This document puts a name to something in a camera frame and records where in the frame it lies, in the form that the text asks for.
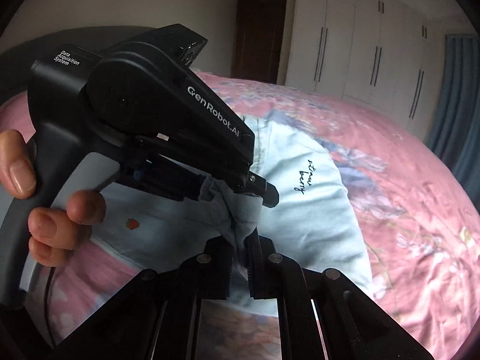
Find light blue strawberry pants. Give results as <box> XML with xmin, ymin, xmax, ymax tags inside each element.
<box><xmin>93</xmin><ymin>116</ymin><xmax>373</xmax><ymax>293</ymax></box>

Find person's left hand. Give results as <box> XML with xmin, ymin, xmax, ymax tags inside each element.
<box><xmin>1</xmin><ymin>129</ymin><xmax>107</xmax><ymax>267</ymax></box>

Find pink floral bed quilt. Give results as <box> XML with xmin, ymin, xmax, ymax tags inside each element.
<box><xmin>0</xmin><ymin>70</ymin><xmax>480</xmax><ymax>360</ymax></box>

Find dark brown wooden door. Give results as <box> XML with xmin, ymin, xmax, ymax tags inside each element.
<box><xmin>231</xmin><ymin>0</ymin><xmax>287</xmax><ymax>84</ymax></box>

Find teal blue curtain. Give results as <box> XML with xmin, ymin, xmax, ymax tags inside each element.
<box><xmin>427</xmin><ymin>35</ymin><xmax>479</xmax><ymax>208</ymax></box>

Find white wardrobe with dark handles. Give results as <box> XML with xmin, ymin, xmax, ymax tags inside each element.
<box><xmin>286</xmin><ymin>0</ymin><xmax>443</xmax><ymax>141</ymax></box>

